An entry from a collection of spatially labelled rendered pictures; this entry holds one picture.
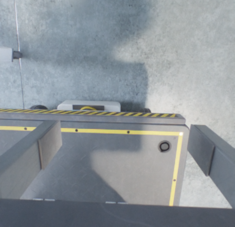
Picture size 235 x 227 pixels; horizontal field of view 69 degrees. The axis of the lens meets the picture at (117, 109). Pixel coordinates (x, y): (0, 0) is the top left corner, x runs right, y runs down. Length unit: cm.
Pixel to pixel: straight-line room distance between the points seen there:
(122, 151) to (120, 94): 34
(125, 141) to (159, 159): 12
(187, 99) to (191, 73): 12
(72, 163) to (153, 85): 49
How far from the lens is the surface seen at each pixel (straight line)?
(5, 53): 81
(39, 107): 81
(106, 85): 82
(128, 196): 66
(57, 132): 16
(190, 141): 17
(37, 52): 89
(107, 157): 57
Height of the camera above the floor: 80
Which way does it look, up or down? 73 degrees down
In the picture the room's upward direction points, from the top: 173 degrees counter-clockwise
